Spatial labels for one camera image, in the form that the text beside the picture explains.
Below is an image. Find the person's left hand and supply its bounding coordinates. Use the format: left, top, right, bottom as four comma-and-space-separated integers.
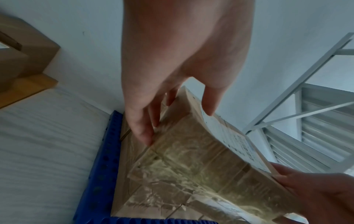
121, 0, 256, 147

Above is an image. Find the orange wooden table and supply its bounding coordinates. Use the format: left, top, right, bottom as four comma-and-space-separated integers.
0, 73, 59, 109

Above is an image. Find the blue perforated plastic pallet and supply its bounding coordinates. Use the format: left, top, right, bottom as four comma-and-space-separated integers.
72, 110, 219, 224

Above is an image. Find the person's right hand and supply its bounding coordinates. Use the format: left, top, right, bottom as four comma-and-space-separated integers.
270, 161, 354, 224

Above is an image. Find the grey metal shelf rack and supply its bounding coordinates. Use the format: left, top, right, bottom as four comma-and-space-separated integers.
242, 32, 354, 176

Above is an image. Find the plain brown parcel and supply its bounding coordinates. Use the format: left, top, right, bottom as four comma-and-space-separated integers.
110, 109, 200, 220

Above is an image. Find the cardboard parcel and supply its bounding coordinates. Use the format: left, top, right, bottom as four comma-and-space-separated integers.
126, 85, 305, 224

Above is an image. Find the pile of brown cardboard parcels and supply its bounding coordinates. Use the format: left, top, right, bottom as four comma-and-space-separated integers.
0, 14, 62, 93

